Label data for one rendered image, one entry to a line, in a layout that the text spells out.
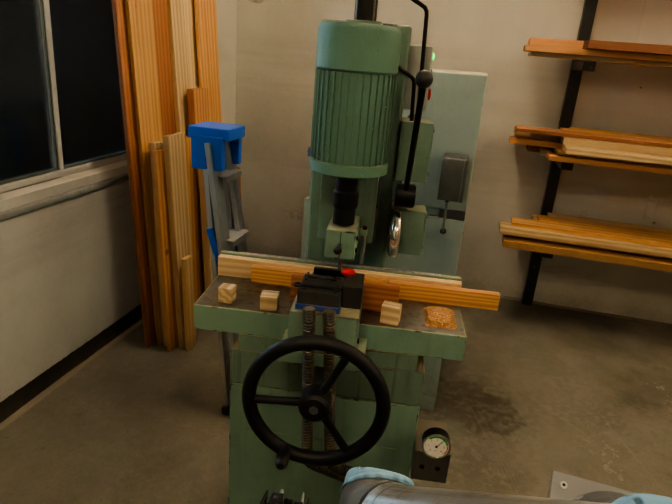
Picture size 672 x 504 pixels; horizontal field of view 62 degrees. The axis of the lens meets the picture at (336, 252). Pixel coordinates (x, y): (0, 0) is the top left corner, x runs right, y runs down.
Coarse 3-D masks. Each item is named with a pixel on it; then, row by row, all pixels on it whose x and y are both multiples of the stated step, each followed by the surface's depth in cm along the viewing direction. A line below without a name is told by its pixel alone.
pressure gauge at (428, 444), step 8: (424, 432) 123; (432, 432) 121; (440, 432) 121; (424, 440) 121; (432, 440) 121; (440, 440) 121; (448, 440) 120; (424, 448) 122; (432, 448) 122; (440, 448) 121; (448, 448) 121; (432, 456) 122; (440, 456) 122
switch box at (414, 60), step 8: (416, 48) 141; (432, 48) 141; (416, 56) 142; (432, 56) 142; (408, 64) 143; (416, 64) 143; (424, 64) 142; (416, 72) 143; (408, 80) 144; (408, 88) 145; (416, 88) 145; (408, 96) 145; (416, 96) 145; (408, 104) 146; (416, 104) 146; (424, 104) 146
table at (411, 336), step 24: (216, 288) 132; (240, 288) 133; (264, 288) 134; (288, 288) 135; (216, 312) 123; (240, 312) 123; (264, 312) 122; (288, 312) 123; (408, 312) 128; (456, 312) 130; (264, 336) 124; (360, 336) 121; (384, 336) 121; (408, 336) 120; (432, 336) 120; (456, 336) 119; (288, 360) 114; (336, 360) 113
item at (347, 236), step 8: (328, 224) 130; (336, 224) 130; (328, 232) 126; (336, 232) 126; (344, 232) 126; (352, 232) 126; (328, 240) 127; (336, 240) 127; (344, 240) 127; (352, 240) 126; (328, 248) 128; (344, 248) 127; (352, 248) 127; (328, 256) 128; (336, 256) 128; (344, 256) 128; (352, 256) 128
